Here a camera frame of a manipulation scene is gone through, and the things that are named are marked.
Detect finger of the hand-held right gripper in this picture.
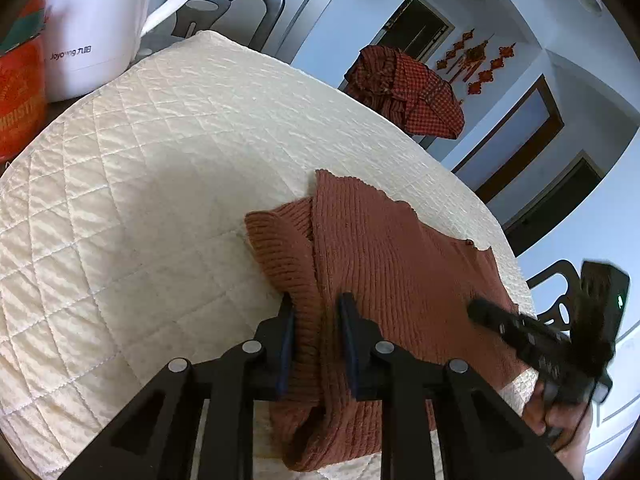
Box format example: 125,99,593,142
467,297,571,376

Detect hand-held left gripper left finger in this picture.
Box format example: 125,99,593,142
60,294,296,480

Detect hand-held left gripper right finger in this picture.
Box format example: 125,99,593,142
337,292,576,480

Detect rust brown knitted sweater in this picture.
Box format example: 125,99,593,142
245,169,538,472

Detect person's right hand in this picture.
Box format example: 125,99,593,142
522,382,593,480

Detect black plastic chair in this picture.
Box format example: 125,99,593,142
527,259,583,333

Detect dark framed door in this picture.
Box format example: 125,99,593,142
502,150,606,256

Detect brown framed door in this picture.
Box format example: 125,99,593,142
452,74,565,206

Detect cream quilted blanket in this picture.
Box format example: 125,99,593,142
0,30,538,480

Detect red checkered cloth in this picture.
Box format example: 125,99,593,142
344,45,465,140

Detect dark window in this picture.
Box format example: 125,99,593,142
370,0,456,66

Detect grey plastic chair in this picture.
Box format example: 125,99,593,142
135,0,286,56

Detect red reindeer bottle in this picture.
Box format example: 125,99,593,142
0,0,51,161

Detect white electric kettle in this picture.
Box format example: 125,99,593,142
37,0,206,101

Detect red knot wall ornament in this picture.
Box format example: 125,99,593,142
467,42,516,96
462,35,496,83
436,31,475,72

